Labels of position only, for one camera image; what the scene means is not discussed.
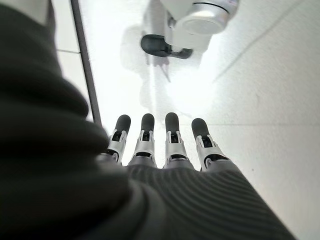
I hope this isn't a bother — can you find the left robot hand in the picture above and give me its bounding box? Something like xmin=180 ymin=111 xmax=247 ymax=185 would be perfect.
xmin=0 ymin=3 xmax=298 ymax=240

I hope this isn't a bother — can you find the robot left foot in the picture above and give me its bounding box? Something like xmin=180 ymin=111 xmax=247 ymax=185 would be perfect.
xmin=140 ymin=34 xmax=194 ymax=60

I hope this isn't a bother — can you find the robot left leg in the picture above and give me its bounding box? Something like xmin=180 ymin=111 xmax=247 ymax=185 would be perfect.
xmin=159 ymin=0 xmax=241 ymax=53

